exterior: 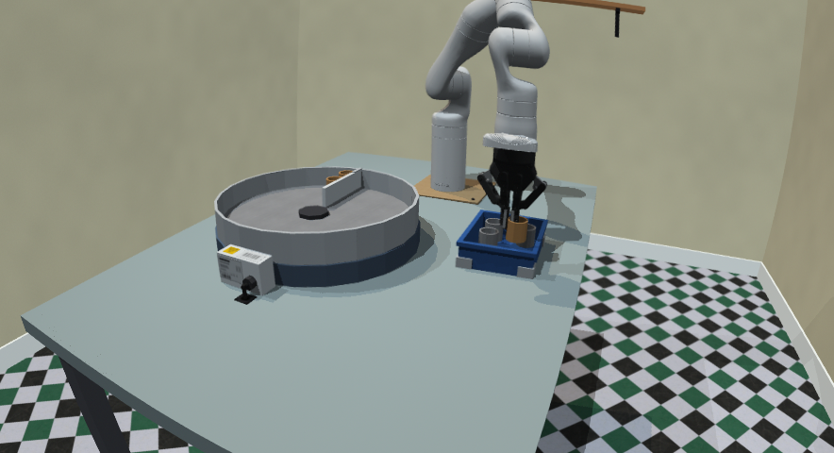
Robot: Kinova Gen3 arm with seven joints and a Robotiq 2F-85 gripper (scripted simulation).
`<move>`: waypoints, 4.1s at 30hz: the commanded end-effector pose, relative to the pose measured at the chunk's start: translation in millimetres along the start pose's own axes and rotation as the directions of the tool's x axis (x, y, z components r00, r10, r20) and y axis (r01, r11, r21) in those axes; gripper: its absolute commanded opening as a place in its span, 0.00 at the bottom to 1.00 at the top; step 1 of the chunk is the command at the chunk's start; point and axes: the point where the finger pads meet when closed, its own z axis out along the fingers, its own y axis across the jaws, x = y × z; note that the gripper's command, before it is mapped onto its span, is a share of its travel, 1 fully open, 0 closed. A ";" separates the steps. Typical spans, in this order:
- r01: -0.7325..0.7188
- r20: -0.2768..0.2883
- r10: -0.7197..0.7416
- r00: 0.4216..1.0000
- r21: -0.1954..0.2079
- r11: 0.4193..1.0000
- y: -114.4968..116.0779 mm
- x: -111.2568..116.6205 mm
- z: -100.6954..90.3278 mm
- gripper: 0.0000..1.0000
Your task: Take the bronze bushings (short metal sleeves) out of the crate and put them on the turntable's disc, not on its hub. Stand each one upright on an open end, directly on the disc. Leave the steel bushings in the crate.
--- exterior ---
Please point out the grey metal sleeve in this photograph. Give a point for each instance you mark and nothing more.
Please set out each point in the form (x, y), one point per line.
(494, 222)
(488, 235)
(530, 237)

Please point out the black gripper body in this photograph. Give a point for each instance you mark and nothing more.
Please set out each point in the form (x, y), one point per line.
(519, 163)

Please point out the blue crate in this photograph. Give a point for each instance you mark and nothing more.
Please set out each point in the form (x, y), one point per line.
(507, 260)

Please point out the grey round turntable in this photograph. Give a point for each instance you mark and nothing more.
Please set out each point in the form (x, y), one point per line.
(367, 227)

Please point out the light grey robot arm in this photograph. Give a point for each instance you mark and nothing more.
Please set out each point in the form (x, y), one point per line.
(516, 116)

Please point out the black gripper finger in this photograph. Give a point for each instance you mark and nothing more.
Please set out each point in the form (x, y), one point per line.
(485, 180)
(517, 205)

